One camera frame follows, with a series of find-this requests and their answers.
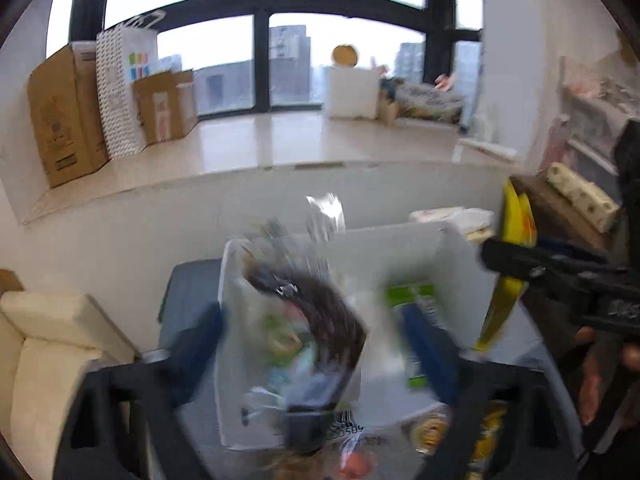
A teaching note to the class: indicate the large brown cardboard box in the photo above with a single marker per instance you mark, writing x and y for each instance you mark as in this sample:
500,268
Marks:
62,120

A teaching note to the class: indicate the white barcode snack packet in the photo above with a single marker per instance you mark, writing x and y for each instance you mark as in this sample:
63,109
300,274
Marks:
352,440

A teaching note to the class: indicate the person's right hand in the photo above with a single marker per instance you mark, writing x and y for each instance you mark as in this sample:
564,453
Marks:
592,385

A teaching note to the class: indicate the white foam box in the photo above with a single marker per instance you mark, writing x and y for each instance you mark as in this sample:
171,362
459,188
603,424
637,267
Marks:
352,92

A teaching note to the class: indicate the grey stool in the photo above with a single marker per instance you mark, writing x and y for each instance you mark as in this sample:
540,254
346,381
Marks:
192,290

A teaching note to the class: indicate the white tissue pack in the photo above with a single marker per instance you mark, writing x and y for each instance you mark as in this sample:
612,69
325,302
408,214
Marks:
452,217

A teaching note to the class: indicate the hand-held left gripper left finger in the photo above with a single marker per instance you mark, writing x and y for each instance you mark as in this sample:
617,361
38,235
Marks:
202,345

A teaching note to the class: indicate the black window frame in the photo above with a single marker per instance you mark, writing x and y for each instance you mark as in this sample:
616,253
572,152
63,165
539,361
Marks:
262,40

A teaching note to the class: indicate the small brown cardboard box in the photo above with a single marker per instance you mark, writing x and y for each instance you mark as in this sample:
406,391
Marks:
165,110

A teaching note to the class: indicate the white plastic storage bin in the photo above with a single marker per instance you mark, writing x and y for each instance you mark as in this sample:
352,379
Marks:
380,270

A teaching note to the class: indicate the dark wooden side table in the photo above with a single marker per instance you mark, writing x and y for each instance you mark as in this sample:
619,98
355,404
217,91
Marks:
555,220

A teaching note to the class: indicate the round yellow snack pack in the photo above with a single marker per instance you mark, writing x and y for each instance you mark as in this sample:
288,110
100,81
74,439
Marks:
430,432

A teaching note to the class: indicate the white storage shelf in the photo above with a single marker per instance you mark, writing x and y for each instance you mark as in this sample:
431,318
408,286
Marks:
592,120

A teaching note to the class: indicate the patterned grey bag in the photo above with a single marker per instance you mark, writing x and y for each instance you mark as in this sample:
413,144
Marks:
425,100

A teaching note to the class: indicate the white dotted paper bag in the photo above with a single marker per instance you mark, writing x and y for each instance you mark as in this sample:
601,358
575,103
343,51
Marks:
120,90

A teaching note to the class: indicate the yellow snack packet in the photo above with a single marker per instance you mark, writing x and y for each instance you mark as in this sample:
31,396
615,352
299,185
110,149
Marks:
510,240

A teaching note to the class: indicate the clear dark snack bag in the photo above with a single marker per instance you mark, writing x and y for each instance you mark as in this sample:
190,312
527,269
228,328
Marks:
320,320

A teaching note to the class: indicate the green white snack packet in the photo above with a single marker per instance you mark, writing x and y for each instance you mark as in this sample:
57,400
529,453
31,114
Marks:
415,305

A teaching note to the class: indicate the round yellow disc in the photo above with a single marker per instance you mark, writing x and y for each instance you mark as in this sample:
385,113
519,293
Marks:
345,55

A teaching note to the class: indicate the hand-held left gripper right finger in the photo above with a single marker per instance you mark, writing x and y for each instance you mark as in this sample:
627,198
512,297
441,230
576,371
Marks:
430,355

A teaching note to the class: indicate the cream sofa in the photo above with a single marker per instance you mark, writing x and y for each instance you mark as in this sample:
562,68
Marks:
45,355

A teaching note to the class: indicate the wrapped toilet paper pack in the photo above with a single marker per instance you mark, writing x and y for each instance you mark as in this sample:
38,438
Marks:
582,195

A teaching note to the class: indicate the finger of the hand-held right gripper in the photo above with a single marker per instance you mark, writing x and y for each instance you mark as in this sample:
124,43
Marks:
520,260
570,250

